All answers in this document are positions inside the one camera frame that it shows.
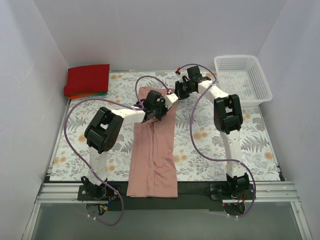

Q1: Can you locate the pink t shirt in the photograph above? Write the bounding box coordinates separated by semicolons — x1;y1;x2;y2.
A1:
126;103;178;198

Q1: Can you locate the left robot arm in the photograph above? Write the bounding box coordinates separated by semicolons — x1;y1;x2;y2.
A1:
81;90;178;200

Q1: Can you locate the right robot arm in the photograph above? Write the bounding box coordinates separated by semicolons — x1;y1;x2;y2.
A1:
174;63;250;199

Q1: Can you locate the green folded t shirt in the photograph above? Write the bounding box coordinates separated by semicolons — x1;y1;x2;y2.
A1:
87;92;108;96

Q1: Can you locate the white plastic basket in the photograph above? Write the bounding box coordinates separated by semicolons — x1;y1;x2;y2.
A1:
214;55;273;107

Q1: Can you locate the floral table mat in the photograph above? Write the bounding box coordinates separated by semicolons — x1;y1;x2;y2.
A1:
48;72;280;182

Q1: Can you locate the red folded t shirt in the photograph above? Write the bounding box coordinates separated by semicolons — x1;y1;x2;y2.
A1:
63;64;110;97

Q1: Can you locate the orange folded t shirt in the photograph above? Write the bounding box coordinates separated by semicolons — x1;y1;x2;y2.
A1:
68;93;92;100

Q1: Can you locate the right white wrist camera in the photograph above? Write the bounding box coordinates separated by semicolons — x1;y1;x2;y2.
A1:
175;68;189;83

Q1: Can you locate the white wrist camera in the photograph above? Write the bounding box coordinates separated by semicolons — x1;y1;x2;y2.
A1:
175;68;189;83
164;93;179;109

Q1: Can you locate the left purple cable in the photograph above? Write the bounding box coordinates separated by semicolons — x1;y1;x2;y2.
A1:
64;75;173;227

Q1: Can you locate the purple cable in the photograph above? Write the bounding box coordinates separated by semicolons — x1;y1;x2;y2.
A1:
175;63;257;219
64;75;173;227

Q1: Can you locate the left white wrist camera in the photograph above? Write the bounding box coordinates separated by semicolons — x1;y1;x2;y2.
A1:
164;93;179;109

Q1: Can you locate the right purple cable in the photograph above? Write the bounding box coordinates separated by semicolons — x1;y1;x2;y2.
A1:
175;63;257;219

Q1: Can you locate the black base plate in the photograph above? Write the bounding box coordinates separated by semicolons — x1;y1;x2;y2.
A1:
77;181;254;211

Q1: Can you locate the aluminium frame rail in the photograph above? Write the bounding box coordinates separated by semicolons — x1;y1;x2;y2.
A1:
36;181;300;203

